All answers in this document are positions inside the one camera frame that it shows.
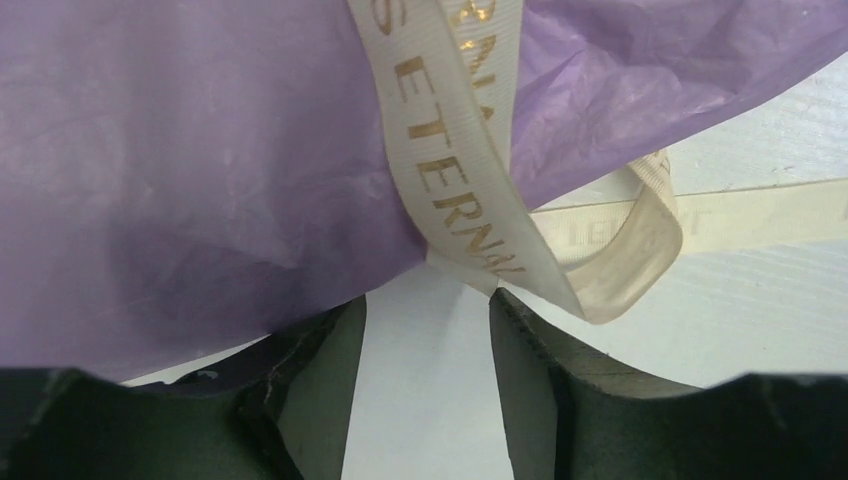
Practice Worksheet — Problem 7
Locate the cream ribbon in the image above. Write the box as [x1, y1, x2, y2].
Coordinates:
[349, 1, 847, 324]

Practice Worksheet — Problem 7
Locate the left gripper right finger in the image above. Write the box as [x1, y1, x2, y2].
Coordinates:
[489, 289, 847, 479]

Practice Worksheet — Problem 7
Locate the pink purple wrapping paper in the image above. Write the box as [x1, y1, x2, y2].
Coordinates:
[1, 1, 847, 381]

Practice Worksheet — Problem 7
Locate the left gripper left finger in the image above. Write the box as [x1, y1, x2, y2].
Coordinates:
[1, 298, 367, 479]

